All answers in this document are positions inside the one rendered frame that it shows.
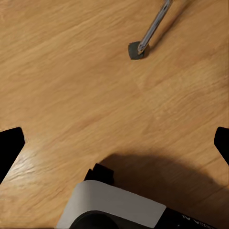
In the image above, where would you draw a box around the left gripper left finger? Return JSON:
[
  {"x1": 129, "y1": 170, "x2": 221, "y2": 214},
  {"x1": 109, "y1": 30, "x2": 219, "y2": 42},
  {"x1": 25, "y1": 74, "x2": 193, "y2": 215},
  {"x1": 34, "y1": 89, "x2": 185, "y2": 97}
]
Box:
[{"x1": 0, "y1": 127, "x2": 25, "y2": 184}]

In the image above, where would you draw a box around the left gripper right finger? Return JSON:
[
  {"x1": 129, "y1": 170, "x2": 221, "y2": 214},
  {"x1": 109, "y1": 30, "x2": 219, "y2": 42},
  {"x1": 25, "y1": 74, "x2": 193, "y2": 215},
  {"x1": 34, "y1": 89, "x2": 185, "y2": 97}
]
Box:
[{"x1": 214, "y1": 127, "x2": 229, "y2": 165}]

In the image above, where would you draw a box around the swivel chair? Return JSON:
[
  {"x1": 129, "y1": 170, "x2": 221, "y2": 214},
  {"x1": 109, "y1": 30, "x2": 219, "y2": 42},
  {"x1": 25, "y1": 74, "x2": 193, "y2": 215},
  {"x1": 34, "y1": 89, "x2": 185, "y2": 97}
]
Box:
[{"x1": 128, "y1": 0, "x2": 174, "y2": 60}]

